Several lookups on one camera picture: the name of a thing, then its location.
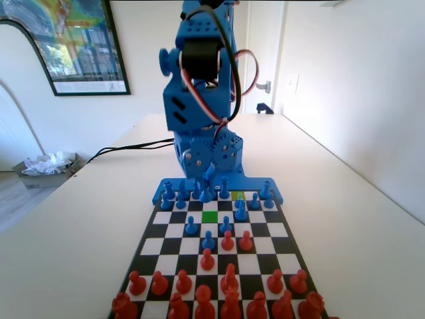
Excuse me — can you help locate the framed wall poster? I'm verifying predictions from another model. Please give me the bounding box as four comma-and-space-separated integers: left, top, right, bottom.
0, 0, 132, 98

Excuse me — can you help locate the crumpled clear plastic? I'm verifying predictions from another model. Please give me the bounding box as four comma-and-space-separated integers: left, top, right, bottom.
21, 150, 76, 176

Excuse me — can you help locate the black and white chessboard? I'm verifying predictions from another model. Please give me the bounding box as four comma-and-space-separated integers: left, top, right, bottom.
106, 191, 333, 319

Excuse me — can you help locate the black camera cable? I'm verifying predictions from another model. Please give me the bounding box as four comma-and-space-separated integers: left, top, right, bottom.
181, 3, 242, 123

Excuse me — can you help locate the red white black servo cable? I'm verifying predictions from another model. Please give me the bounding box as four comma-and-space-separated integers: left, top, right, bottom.
179, 49, 262, 134

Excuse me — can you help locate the black power cable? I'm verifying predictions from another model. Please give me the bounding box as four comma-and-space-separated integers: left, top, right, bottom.
86, 138, 176, 165
99, 149, 176, 157

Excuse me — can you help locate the blue base plate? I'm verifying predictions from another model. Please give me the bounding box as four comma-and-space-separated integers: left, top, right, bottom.
151, 164, 286, 206

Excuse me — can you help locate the red chess knight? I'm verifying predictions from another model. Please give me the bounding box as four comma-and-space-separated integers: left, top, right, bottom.
220, 262, 240, 295
271, 288, 296, 319

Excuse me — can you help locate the red chess bishop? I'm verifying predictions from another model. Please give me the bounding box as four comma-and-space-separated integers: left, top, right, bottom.
167, 291, 191, 319
245, 290, 269, 319

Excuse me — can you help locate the red chess rook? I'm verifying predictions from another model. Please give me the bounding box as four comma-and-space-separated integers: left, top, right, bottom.
297, 290, 326, 319
112, 291, 139, 319

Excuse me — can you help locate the white light switch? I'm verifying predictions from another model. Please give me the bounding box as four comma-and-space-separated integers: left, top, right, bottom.
287, 73, 299, 97

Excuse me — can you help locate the grey cardboard box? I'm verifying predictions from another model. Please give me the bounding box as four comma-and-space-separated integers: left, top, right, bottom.
12, 152, 84, 190

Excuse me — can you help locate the blue chess queen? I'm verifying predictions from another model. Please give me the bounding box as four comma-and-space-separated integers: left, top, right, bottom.
218, 175, 232, 201

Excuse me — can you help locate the white door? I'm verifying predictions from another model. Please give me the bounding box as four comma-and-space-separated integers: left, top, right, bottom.
244, 0, 286, 115

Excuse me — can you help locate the red chess pawn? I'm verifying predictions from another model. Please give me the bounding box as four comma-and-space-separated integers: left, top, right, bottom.
288, 268, 308, 294
220, 229, 236, 251
238, 229, 253, 251
200, 247, 216, 271
128, 270, 147, 296
175, 268, 193, 295
151, 270, 169, 296
266, 268, 285, 294

